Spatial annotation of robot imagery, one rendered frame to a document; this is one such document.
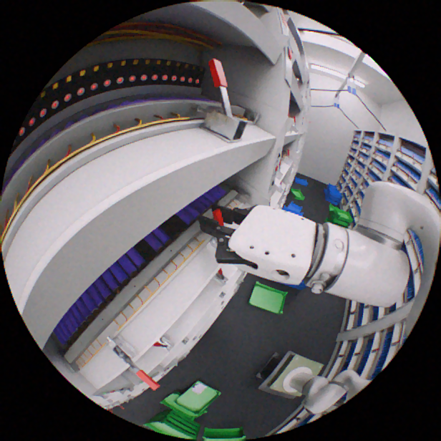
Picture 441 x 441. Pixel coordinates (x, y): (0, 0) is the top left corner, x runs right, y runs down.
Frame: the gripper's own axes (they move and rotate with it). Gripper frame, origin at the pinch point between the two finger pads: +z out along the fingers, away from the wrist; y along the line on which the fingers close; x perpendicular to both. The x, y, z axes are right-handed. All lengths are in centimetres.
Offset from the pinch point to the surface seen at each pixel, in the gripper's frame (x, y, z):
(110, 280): -0.4, -19.3, 6.7
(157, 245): -0.8, -9.2, 6.0
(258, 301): -105, 23, -7
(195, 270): -6.3, -7.4, 0.5
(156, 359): -26.9, -33.6, 2.3
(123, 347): -4.9, -25.7, -0.7
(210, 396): -105, -70, -24
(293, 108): 29, 86, -2
